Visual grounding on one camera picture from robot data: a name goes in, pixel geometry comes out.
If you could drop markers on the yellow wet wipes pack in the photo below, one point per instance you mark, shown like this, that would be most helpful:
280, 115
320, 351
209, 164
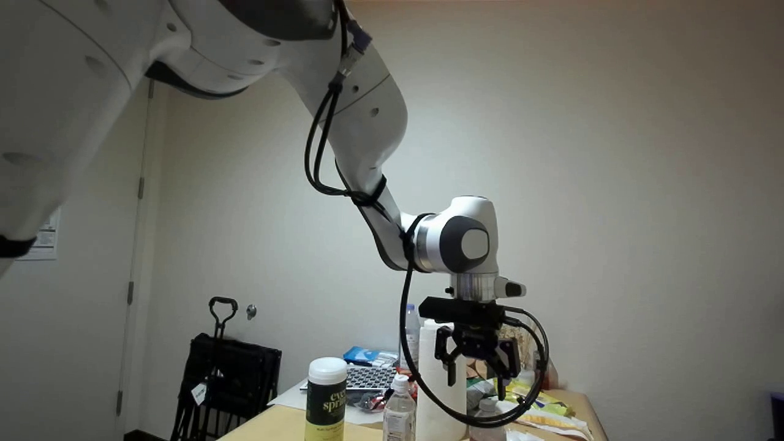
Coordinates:
551, 403

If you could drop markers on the white bag gold trim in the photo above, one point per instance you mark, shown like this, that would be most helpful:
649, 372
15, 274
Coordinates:
565, 425

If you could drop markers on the white door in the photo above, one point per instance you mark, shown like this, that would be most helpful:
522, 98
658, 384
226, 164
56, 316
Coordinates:
81, 327

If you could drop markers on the blue snack bag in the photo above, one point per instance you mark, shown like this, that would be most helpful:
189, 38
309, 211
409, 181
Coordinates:
361, 354

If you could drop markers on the dark purple furniture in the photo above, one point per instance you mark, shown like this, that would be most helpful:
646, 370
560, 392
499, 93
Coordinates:
779, 418

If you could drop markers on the metal wall hook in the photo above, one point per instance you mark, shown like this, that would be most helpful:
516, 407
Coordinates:
251, 310

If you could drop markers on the black white patterned pouch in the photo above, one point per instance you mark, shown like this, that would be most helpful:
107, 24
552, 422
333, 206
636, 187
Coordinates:
369, 377

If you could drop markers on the white paper towel roll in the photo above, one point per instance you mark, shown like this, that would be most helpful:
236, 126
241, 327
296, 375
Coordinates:
424, 351

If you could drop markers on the red orange snack pack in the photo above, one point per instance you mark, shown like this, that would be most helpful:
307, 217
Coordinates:
378, 399

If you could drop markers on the white lid canister yellow label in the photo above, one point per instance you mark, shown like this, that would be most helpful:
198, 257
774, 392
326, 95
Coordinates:
326, 375

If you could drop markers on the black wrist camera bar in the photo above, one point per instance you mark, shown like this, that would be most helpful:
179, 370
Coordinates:
443, 310

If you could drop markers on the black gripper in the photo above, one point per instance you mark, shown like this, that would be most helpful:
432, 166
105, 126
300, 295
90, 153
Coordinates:
478, 337

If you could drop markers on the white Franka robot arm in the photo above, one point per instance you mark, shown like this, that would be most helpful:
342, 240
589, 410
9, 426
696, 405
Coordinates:
81, 81

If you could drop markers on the black crate cart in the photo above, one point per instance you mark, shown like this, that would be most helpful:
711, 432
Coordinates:
236, 375

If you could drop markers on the white paper door sign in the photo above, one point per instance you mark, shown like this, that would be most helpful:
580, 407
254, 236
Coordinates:
46, 244

